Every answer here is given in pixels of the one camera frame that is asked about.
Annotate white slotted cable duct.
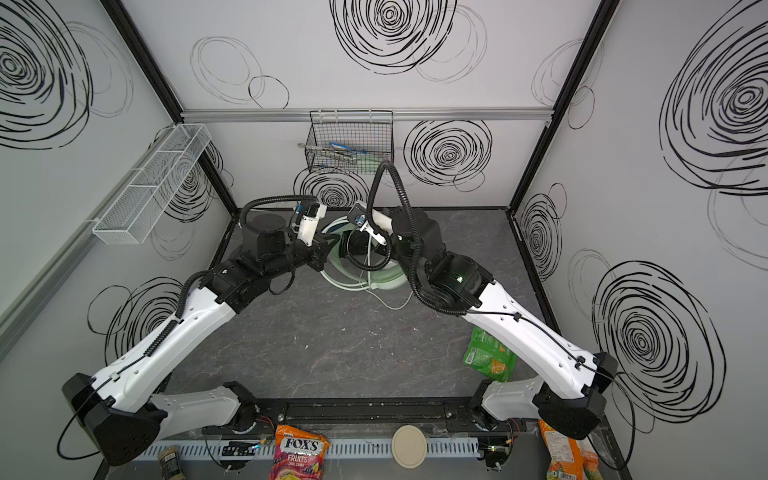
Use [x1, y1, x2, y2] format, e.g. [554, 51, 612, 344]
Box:
[135, 437, 480, 462]

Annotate black wire basket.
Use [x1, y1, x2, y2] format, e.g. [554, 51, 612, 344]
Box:
[298, 120, 395, 174]

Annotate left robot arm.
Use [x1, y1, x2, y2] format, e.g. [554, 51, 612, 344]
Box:
[62, 195, 331, 466]

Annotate round beige lid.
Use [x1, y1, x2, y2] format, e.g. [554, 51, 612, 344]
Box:
[392, 425, 428, 469]

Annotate green item in basket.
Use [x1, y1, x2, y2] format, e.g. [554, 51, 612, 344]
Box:
[353, 151, 393, 175]

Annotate pink Fox's candy bag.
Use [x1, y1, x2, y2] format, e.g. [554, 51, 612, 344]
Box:
[269, 425, 330, 480]

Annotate mint green headphones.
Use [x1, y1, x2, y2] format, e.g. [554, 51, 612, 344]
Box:
[321, 240, 413, 311]

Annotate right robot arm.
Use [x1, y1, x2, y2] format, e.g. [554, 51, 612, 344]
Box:
[348, 160, 620, 440]

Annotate aluminium wall rail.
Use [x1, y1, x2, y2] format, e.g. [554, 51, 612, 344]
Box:
[181, 106, 554, 123]

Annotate green snack bag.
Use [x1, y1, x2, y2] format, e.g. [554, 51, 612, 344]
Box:
[463, 326, 517, 383]

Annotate orange snack bag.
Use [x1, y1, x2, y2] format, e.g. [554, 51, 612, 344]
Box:
[538, 420, 603, 480]

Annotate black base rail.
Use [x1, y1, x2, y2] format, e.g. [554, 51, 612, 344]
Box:
[215, 397, 537, 434]

